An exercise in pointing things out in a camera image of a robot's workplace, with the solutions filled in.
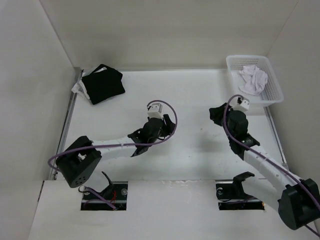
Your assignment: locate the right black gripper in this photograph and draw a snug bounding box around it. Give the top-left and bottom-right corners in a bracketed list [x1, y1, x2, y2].
[209, 102, 237, 140]

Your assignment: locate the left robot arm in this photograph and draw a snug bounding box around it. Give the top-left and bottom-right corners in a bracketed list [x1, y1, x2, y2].
[56, 114, 177, 200]

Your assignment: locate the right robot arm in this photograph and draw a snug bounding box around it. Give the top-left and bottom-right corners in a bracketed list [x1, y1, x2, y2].
[209, 103, 320, 230]

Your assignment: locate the folded black tank top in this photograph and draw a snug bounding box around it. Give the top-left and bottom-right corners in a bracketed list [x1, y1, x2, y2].
[79, 64, 126, 105]

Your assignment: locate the white plastic basket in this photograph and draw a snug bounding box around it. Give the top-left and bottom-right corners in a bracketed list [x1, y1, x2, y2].
[226, 55, 284, 107]

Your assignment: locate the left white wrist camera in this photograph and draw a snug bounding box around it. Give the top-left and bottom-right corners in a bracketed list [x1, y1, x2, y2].
[147, 102, 163, 119]

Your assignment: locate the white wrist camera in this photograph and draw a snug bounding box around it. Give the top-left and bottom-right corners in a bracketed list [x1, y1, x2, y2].
[147, 102, 163, 119]
[233, 96, 250, 112]

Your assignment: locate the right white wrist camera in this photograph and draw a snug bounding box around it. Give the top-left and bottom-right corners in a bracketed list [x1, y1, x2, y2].
[233, 96, 250, 112]

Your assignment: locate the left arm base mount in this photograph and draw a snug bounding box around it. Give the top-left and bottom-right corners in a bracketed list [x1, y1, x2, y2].
[78, 181, 129, 211]

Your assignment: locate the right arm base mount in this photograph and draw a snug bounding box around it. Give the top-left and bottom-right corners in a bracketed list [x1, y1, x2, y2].
[215, 171, 265, 211]

